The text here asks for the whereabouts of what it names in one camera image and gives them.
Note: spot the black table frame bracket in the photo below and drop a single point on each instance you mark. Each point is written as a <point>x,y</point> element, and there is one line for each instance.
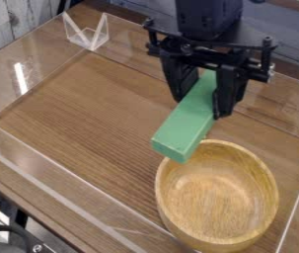
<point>16,240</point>

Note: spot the clear acrylic tray wall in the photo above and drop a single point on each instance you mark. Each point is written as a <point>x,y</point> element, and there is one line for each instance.
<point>93,221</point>

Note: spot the brown wooden bowl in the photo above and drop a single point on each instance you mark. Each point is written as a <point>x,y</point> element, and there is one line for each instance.
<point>216,200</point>

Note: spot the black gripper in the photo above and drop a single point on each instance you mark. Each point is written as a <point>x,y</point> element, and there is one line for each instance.
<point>203,24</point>

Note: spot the green rectangular block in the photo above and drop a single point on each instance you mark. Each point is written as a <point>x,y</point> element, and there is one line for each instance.
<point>188,122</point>

